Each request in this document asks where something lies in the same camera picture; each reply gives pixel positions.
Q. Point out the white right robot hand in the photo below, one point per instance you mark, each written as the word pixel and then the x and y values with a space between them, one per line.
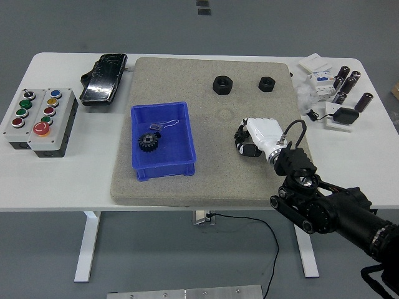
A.
pixel 266 130

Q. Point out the blue plastic box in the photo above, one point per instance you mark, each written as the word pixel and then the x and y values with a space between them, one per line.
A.
pixel 177 146

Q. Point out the large black bevel gear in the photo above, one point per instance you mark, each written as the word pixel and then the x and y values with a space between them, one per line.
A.
pixel 148 142

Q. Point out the small black hex nut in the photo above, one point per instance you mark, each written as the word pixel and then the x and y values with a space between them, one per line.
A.
pixel 267 84

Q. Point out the large black hex nut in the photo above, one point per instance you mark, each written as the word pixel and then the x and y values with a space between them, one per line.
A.
pixel 223 84

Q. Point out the silver under-table control box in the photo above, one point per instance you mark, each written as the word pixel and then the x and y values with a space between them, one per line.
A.
pixel 199 218

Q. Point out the brown cardboard box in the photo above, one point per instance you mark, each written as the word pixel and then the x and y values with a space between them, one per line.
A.
pixel 395 88

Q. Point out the grey emergency-stop control box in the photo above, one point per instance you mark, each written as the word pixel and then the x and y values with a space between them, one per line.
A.
pixel 62 109

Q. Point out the grey four-button control box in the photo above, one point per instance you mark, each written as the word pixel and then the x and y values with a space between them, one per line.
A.
pixel 9 132

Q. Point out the clear plastic bag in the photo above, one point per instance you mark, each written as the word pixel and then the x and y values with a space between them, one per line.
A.
pixel 305 93

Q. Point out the white socket panel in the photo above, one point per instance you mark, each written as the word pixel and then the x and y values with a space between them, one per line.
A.
pixel 331 107

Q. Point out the white circuit breaker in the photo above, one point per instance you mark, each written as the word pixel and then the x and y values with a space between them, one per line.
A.
pixel 324 87

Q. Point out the black power adapter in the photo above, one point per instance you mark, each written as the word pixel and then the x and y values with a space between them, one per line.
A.
pixel 346 116

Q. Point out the dark cylindrical capacitor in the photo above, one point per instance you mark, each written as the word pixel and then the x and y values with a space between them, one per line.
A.
pixel 364 102
pixel 338 83
pixel 344 72
pixel 340 97
pixel 355 76
pixel 349 85

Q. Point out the grey-brown foam mat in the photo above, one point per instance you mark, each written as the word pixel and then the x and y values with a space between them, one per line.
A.
pixel 187 78

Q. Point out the white right table leg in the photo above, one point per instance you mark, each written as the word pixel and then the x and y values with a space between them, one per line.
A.
pixel 308 255

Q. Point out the white table leg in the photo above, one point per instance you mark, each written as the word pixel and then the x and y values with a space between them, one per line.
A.
pixel 308 255
pixel 87 246

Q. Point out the dark floor plate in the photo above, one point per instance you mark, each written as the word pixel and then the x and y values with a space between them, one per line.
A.
pixel 203 2
pixel 204 12

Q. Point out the black foot pedal device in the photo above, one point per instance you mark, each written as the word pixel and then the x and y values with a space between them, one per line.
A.
pixel 101 81

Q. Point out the silver metal plate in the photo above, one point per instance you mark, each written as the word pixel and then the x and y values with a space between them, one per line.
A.
pixel 187 293

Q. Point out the white left table leg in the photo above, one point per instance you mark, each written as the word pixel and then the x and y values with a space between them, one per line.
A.
pixel 87 246

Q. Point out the white wall switch plate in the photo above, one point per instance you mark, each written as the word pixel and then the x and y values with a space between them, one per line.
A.
pixel 315 63

